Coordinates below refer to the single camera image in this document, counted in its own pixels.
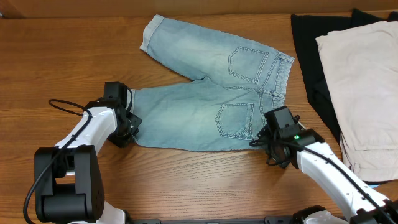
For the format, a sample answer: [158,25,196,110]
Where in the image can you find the light blue denim shorts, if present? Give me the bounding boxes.
[132,15,294,151]

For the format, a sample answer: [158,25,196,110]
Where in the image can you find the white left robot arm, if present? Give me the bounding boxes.
[25,96,141,223]

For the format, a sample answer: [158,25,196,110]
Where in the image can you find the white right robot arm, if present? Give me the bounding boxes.
[250,126,397,223]

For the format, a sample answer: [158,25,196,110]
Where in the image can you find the beige folded garment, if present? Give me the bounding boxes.
[316,21,397,182]

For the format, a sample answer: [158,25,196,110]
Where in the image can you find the black cloth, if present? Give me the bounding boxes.
[291,10,397,144]

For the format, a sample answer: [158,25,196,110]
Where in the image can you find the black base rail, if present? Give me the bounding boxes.
[126,216,294,224]

